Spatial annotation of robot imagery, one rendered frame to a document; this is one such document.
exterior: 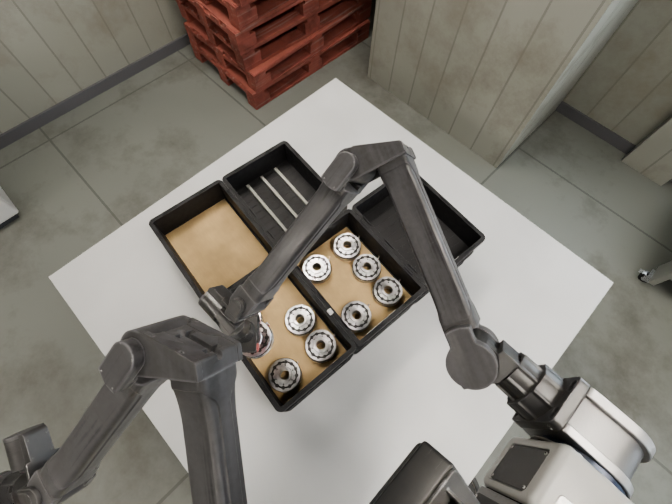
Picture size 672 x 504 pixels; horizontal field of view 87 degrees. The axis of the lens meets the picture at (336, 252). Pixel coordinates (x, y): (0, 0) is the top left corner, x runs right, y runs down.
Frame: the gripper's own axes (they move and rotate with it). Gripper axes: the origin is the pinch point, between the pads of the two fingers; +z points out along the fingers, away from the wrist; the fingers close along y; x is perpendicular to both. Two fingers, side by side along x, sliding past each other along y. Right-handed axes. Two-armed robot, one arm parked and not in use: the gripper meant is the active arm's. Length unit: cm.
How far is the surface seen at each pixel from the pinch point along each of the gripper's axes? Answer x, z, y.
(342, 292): 25.6, 23.1, -18.6
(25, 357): -149, 99, -12
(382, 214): 43, 24, -50
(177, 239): -36, 21, -41
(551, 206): 170, 113, -100
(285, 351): 5.8, 22.0, 1.1
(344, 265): 26.8, 23.3, -28.9
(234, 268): -13.3, 21.7, -28.9
